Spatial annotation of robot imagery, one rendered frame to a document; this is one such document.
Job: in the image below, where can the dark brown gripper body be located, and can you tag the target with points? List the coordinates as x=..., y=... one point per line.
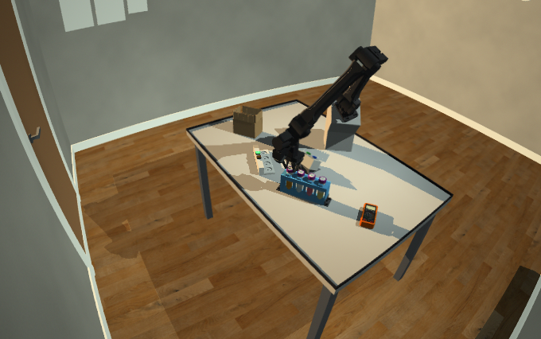
x=297, y=158

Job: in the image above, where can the black table edge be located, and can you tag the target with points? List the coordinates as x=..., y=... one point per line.
x=281, y=232

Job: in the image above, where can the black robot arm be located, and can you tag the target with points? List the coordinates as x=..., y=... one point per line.
x=371, y=59

